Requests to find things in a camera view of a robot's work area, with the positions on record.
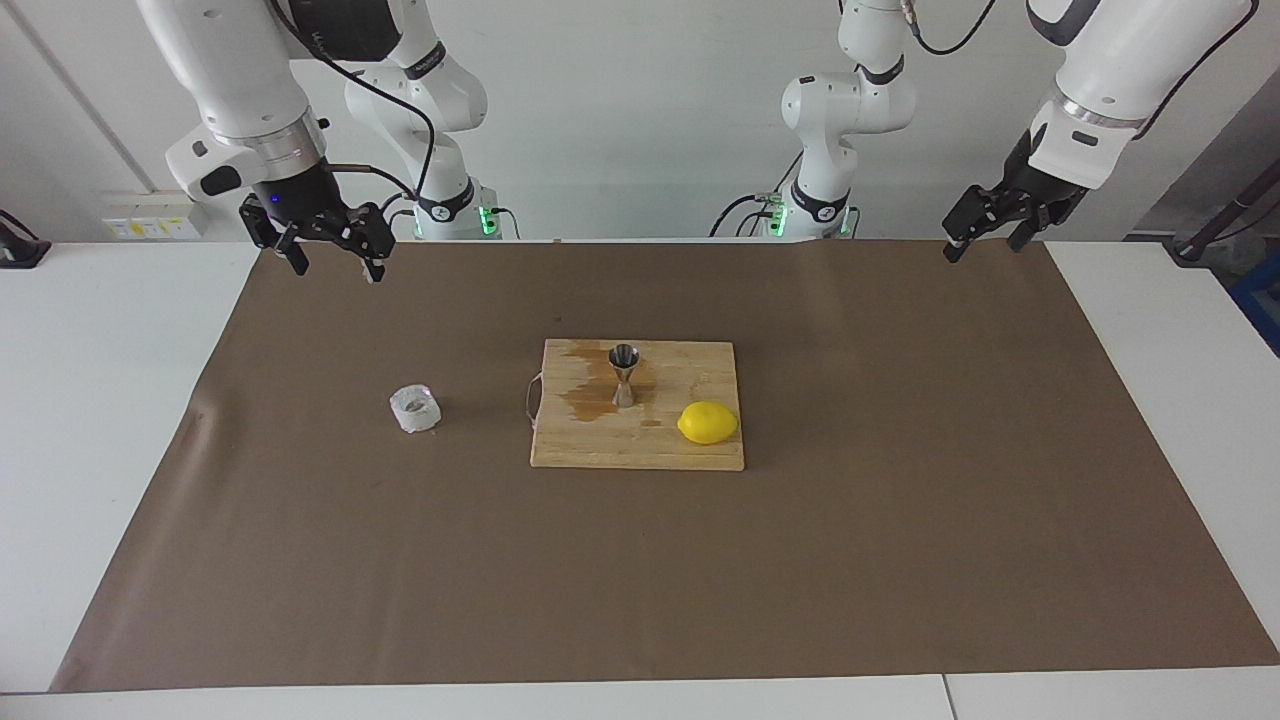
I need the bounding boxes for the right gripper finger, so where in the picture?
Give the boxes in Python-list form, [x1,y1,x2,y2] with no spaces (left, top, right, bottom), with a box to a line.
[238,193,311,278]
[330,202,397,285]

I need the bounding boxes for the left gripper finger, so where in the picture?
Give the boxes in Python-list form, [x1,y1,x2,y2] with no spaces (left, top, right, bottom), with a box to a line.
[1008,200,1061,253]
[942,183,1006,264]

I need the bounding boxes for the small clear glass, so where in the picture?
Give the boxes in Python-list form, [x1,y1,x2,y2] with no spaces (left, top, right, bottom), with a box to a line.
[389,385,442,435]

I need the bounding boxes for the steel double jigger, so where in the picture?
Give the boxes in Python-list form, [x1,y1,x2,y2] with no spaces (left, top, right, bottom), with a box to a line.
[608,343,642,409]

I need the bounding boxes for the black stand pole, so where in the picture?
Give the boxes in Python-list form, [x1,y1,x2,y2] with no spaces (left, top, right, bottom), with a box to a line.
[1165,165,1280,266]

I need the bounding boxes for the blue crate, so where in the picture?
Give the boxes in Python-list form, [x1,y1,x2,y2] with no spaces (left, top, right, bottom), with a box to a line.
[1228,250,1280,356]

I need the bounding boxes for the brown paper table mat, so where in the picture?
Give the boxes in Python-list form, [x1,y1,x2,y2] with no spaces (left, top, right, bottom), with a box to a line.
[50,238,1280,693]

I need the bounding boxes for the wooden cutting board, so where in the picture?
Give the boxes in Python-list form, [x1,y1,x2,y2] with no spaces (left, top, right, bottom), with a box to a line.
[524,339,746,472]

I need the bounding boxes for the yellow lemon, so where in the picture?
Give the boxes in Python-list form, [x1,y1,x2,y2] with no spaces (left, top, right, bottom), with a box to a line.
[677,400,740,446]

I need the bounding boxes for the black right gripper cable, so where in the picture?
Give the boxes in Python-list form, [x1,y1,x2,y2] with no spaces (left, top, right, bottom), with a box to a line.
[270,0,441,216]

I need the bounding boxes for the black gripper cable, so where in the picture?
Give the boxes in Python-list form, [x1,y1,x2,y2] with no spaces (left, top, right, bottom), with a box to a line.
[1140,0,1263,136]
[270,0,441,216]

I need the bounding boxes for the white wall socket box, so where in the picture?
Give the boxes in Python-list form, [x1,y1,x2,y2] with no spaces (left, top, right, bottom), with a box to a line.
[103,190,211,241]

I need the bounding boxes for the black right base cables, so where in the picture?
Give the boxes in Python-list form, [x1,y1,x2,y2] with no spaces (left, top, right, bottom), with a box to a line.
[380,190,521,241]

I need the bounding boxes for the black base cables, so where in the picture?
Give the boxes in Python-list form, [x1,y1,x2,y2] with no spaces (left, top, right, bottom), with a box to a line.
[380,190,521,241]
[708,150,801,239]

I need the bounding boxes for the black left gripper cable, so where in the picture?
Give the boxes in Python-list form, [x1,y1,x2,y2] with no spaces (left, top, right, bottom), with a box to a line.
[1140,0,1263,136]

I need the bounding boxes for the black left base cables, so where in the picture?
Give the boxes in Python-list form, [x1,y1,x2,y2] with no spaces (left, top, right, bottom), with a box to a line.
[708,150,801,239]

